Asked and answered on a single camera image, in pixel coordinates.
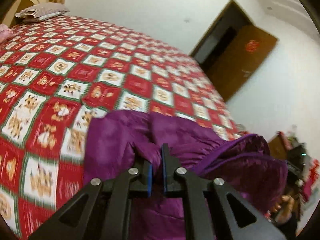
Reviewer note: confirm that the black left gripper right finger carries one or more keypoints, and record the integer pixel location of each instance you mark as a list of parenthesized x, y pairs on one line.
[(212, 208)]

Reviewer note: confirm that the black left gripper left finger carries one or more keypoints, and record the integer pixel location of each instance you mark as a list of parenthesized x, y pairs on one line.
[(101, 209)]

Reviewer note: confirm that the purple down jacket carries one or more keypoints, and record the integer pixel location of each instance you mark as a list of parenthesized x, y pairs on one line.
[(114, 140)]

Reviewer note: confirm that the person's right hand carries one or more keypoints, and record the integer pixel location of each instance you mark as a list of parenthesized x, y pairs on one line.
[(282, 210)]

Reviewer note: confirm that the clutter pile on floor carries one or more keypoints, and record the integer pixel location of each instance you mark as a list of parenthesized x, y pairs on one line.
[(302, 173)]

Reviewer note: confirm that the red patchwork bed quilt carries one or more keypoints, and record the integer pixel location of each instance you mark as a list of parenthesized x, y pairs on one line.
[(56, 76)]

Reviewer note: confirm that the brown wooden door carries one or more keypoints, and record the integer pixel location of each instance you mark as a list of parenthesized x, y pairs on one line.
[(242, 57)]

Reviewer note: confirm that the pink cloth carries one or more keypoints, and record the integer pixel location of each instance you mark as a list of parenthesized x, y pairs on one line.
[(5, 33)]

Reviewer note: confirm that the grey striped pillow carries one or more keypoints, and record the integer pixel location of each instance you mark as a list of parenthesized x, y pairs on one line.
[(41, 12)]

